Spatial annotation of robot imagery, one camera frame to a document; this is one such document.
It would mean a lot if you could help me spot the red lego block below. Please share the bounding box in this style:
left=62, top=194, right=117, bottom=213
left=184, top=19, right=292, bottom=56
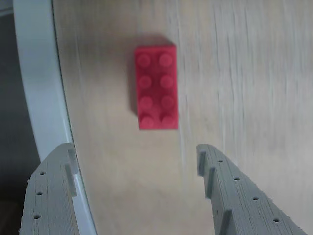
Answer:
left=134, top=44, right=179, bottom=130

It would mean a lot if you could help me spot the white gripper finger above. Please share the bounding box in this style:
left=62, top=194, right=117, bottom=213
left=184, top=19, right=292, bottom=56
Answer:
left=19, top=143, right=81, bottom=235
left=197, top=143, right=309, bottom=235

